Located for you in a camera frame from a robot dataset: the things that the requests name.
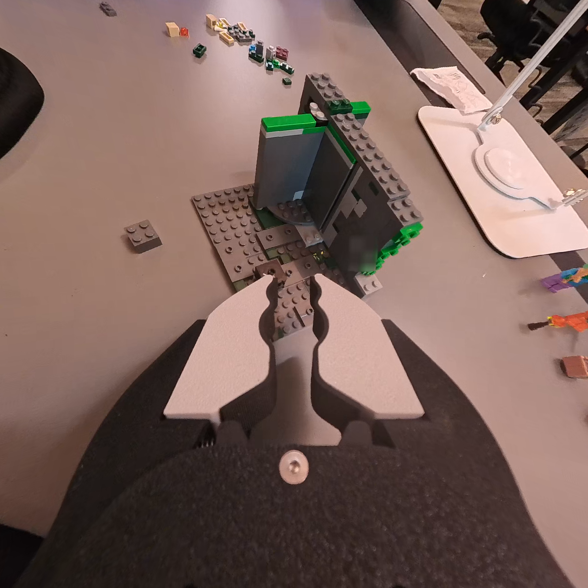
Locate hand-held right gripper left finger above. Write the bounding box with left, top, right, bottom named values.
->
left=163, top=275, right=278, bottom=435

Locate green zombie minifigure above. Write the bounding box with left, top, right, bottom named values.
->
left=541, top=264, right=588, bottom=296

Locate grey desk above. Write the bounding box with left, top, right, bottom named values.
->
left=0, top=0, right=588, bottom=588

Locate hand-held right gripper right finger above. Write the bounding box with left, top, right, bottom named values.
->
left=310, top=274, right=424, bottom=435

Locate black office chair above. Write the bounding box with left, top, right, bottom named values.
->
left=478, top=0, right=568, bottom=70

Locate small brown brick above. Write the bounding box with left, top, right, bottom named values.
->
left=560, top=355, right=588, bottom=380

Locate grey square toy brick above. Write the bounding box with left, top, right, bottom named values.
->
left=124, top=220, right=164, bottom=254

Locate pile of small loose bricks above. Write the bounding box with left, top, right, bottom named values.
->
left=165, top=13, right=297, bottom=87

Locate orange minifigure with sword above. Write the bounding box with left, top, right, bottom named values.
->
left=527, top=311, right=588, bottom=334

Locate white printed paper bag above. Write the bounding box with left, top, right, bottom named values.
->
left=410, top=66, right=493, bottom=115

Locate grey green toy brick model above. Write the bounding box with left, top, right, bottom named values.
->
left=191, top=72, right=424, bottom=343

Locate white book stand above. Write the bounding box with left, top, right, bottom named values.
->
left=417, top=0, right=588, bottom=259

